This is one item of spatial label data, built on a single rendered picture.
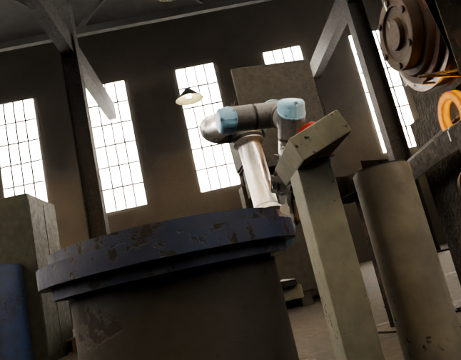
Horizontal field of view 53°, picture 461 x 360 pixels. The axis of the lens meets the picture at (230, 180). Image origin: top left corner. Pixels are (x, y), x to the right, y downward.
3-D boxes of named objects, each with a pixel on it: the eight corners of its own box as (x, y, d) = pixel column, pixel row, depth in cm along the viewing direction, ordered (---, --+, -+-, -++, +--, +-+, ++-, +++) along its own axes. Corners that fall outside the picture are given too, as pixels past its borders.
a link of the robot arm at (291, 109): (297, 96, 130) (310, 100, 122) (297, 133, 134) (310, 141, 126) (271, 98, 128) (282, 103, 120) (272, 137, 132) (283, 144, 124)
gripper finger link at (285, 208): (283, 221, 139) (282, 192, 136) (300, 226, 135) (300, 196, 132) (277, 224, 137) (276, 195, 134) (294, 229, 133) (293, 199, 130)
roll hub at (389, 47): (402, 81, 189) (383, 19, 194) (433, 47, 161) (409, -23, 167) (389, 83, 188) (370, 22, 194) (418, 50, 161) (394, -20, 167)
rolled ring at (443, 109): (454, 83, 164) (463, 81, 164) (432, 103, 182) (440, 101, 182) (471, 132, 160) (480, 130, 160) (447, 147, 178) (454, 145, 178)
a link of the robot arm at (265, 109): (247, 100, 138) (260, 106, 128) (282, 96, 141) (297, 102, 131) (249, 126, 141) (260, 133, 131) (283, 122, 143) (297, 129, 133)
